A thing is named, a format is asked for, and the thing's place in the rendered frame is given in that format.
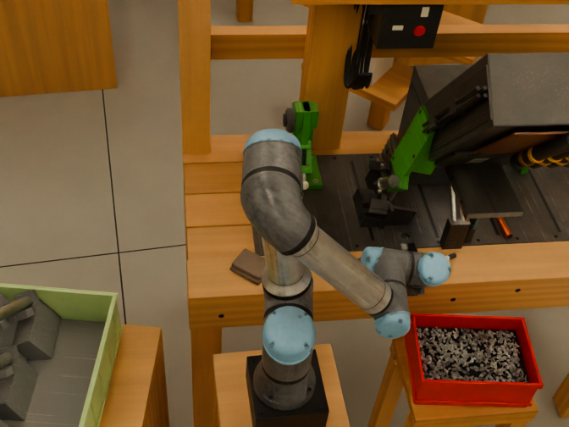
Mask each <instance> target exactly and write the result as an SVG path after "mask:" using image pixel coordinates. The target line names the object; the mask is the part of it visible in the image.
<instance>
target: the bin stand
mask: <svg viewBox="0 0 569 427"><path fill-rule="evenodd" d="M403 386H404V389H405V393H406V398H407V401H408V405H409V408H410V411H411V412H410V413H409V414H408V415H407V417H406V422H405V423H404V426H403V427H470V426H480V425H491V424H495V427H525V426H526V424H527V423H528V422H530V421H533V419H534V417H535V416H536V414H537V412H538V411H539V410H538V407H537V405H536V402H535V401H534V398H532V399H531V403H532V406H531V407H530V406H527V407H526V408H504V407H475V406H446V405H417V404H414V402H413V396H412V385H411V379H410V373H409V367H408V361H407V355H406V343H405V337H404V336H401V337H399V338H395V339H393V340H392V342H391V345H390V356H389V361H388V364H387V367H386V370H385V372H384V377H383V380H382V383H381V386H380V388H379V391H378V395H377V398H376V402H375V404H374V407H373V411H372V414H371V417H370V419H369V422H368V426H367V427H389V424H390V421H391V419H392V417H393V414H394V411H395V408H396V405H397V402H398V401H399V398H400V395H401V392H402V389H403Z"/></svg>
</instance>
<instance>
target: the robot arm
mask: <svg viewBox="0 0 569 427"><path fill-rule="evenodd" d="M243 156H244V159H243V170H242V181H241V189H240V200H241V205H242V207H243V209H244V212H245V214H246V217H247V218H248V219H249V221H250V222H251V224H252V225H253V227H254V228H255V229H256V231H257V232H258V233H259V234H260V235H261V236H262V245H263V251H264V257H265V263H266V268H265V269H264V271H263V272H262V288H263V293H264V317H263V329H262V360H261V361H260V362H259V363H258V365H257V366H256V368H255V371H254V375H253V386H254V390H255V392H256V394H257V396H258V398H259V399H260V400H261V401H262V402H263V403H264V404H266V405H267V406H269V407H271V408H274V409H278V410H285V411H286V410H293V409H296V408H299V407H301V406H303V405H304V404H306V403H307V402H308V401H309V400H310V398H311V397H312V394H313V392H314V390H315V385H316V376H315V372H314V369H313V367H312V365H311V363H312V352H313V348H314V344H315V340H316V331H315V327H314V323H313V278H312V273H311V271H310V270H312V271H313V272H314V273H315V274H317V275H318V276H320V277H321V278H322V279H323V280H325V281H326V282H328V283H329V284H330V285H331V286H332V287H333V288H335V289H336V290H337V291H339V292H340V293H341V294H343V295H344V296H345V297H347V298H348V299H350V300H351V301H352V302H354V303H355V304H356V305H357V306H358V307H359V308H361V309H362V310H363V311H365V312H366V313H368V314H369V315H370V316H372V317H373V318H374V325H375V329H376V331H377V333H378V334H379V335H380V336H382V337H383V338H388V339H395V338H399V337H401V336H404V335H405V334H406V333H407V332H408V331H409V329H410V327H411V324H410V316H411V314H410V313H409V307H408V300H407V297H409V296H412V297H413V296H417V295H421V294H424V293H425V291H424V287H429V286H439V285H441V284H443V283H444V282H446V281H447V280H448V278H449V277H450V272H451V266H450V262H449V260H448V258H447V257H446V256H445V255H443V254H442V253H439V252H427V253H425V252H418V250H417V246H416V242H415V240H414V236H413V234H412V231H410V230H409V231H396V232H395V234H394V240H395V246H396V249H397V250H396V249H389V248H384V247H366V248H365V249H364V250H363V252H362V256H361V262H360V261H359V260H358V259H357V258H355V257H354V256H353V255H352V254H350V253H349V252H348V251H347V250H345V249H344V248H343V247H342V246H341V245H340V244H339V243H338V242H337V241H335V240H334V239H333V238H331V237H330V236H329V235H328V234H326V233H325V232H324V231H323V230H321V229H320V228H319V227H318V226H317V221H316V219H315V217H314V216H313V215H312V214H310V213H309V212H308V211H307V210H306V208H305V206H304V204H303V201H302V197H303V181H302V172H301V156H302V150H301V144H300V143H299V141H298V139H297V138H296V137H295V136H294V135H292V134H290V133H289V132H288V131H285V130H280V129H266V130H260V131H258V132H256V133H254V134H253V135H252V136H250V137H249V138H248V140H247V141H246V144H245V148H244V150H243Z"/></svg>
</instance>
